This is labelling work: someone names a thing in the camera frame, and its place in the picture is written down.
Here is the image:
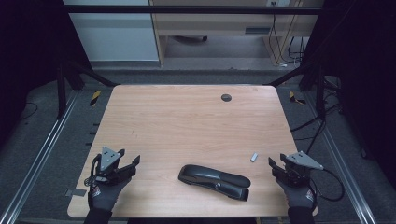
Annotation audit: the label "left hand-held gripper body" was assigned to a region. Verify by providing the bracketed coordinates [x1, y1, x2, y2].
[92, 146, 133, 187]

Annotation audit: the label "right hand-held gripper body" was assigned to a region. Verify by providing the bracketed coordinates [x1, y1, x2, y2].
[274, 150, 325, 189]

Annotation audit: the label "black stapler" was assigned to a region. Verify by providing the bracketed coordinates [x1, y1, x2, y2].
[177, 163, 252, 203]

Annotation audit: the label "person's right hand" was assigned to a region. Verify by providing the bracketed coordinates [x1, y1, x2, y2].
[275, 177, 318, 211]

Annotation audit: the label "grey tape piece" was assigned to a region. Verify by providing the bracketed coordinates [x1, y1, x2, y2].
[64, 188, 88, 198]

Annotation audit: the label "white cabinet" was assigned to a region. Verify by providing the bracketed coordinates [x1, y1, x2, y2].
[62, 0, 161, 63]

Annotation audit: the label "black object under desk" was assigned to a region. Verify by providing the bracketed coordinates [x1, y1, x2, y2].
[172, 35, 209, 44]

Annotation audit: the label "light wooden desk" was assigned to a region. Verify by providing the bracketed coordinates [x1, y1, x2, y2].
[148, 0, 325, 67]

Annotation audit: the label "black floor cables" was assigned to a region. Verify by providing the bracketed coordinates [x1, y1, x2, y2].
[290, 76, 344, 157]

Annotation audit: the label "aluminium floor rail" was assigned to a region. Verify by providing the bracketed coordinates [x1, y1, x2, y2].
[0, 89, 80, 224]
[303, 92, 378, 224]

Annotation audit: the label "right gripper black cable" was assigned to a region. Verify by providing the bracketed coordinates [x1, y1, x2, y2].
[310, 167, 346, 203]

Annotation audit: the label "black metal frame stand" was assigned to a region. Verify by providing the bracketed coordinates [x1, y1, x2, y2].
[263, 61, 328, 119]
[55, 60, 121, 119]

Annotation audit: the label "thin black floor cable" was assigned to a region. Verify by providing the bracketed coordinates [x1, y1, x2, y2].
[20, 101, 39, 121]

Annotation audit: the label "hanging desk cables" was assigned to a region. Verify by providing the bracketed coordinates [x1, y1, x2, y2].
[268, 1, 308, 68]

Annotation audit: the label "black horizontal frame bar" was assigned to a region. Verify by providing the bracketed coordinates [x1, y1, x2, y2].
[63, 4, 323, 16]

